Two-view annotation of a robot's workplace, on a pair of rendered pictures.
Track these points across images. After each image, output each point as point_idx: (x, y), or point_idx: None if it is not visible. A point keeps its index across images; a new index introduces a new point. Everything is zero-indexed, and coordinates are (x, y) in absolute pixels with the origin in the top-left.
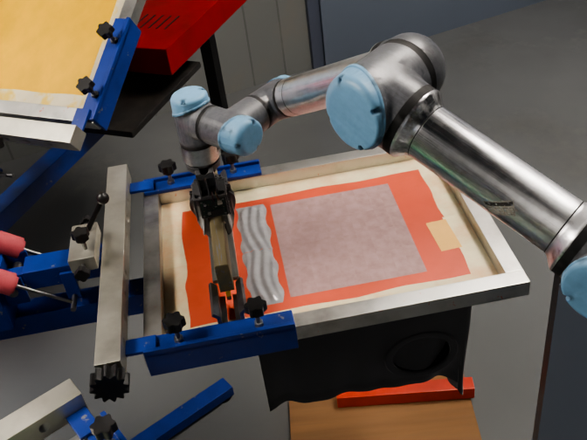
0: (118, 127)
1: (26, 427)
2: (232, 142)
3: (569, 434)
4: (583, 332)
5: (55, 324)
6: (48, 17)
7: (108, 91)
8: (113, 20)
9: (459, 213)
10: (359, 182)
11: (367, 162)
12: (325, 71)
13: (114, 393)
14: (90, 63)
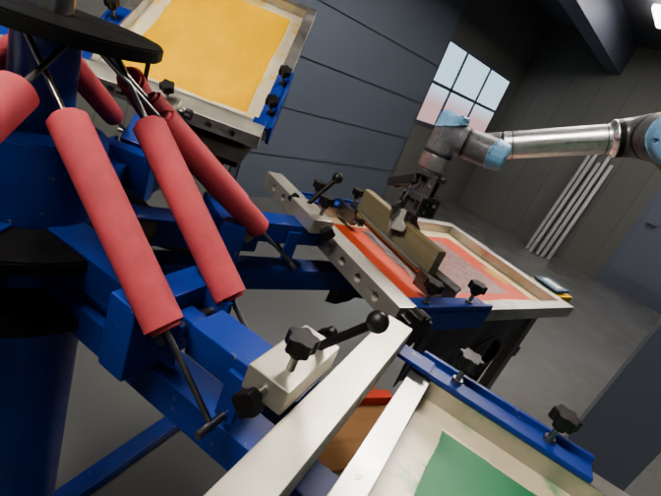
0: (223, 156)
1: (392, 353)
2: (503, 155)
3: (641, 401)
4: None
5: (249, 282)
6: (208, 49)
7: (277, 115)
8: (268, 73)
9: (492, 266)
10: None
11: (421, 226)
12: (563, 129)
13: (416, 337)
14: (250, 93)
